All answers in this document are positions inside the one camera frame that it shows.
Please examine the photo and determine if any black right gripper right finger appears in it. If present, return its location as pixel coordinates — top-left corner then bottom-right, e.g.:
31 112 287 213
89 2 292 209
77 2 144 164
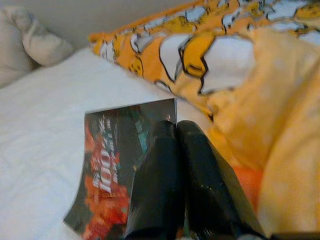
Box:
176 119 266 240

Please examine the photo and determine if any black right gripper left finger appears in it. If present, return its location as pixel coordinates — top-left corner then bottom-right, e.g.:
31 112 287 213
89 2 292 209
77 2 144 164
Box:
124 120 187 240

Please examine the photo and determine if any dark red cover book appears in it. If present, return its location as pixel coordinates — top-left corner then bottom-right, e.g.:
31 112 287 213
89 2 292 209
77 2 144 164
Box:
62 97 179 238

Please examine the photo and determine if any yellow cartoon egg blanket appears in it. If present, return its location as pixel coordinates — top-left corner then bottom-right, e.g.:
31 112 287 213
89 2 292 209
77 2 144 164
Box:
88 0 320 240

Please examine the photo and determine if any white quilted mattress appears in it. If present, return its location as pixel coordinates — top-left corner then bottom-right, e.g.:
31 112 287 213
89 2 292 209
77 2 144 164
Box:
0 46 212 240

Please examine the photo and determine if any cream plush toy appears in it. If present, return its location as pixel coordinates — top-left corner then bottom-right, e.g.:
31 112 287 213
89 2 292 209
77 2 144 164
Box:
0 5 75 89

